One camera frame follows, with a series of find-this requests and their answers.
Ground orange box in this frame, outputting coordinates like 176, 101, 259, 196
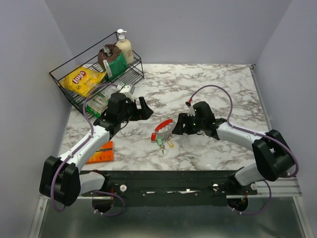
86, 141, 114, 164

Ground brown and green bag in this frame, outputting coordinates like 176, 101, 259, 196
98, 44, 128, 80

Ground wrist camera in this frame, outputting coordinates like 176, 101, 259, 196
116, 84, 135, 102
185, 99, 196, 117

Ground yellow key tag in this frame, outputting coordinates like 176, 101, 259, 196
166, 139, 174, 148

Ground green white snack packet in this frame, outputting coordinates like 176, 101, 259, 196
86, 91, 110, 118

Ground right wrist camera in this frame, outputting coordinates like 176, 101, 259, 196
185, 99, 196, 117

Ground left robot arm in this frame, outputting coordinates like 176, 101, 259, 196
39, 93, 153, 206

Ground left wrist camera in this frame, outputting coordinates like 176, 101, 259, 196
116, 84, 135, 102

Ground cream lotion pump bottle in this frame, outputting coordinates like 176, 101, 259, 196
116, 29, 134, 64

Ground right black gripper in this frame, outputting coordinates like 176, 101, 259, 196
171, 113, 205, 135

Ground red key tag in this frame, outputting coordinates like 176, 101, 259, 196
151, 132, 157, 143

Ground black wire rack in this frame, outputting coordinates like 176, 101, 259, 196
49, 31, 144, 119

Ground steel key organizer red handle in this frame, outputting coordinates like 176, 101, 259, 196
154, 119, 176, 141

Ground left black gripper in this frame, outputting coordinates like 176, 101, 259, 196
118, 97, 154, 122

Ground green key tag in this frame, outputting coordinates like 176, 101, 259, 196
156, 136, 163, 146

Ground yellow Lays chips bag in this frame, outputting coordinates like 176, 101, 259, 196
60, 66, 106, 97

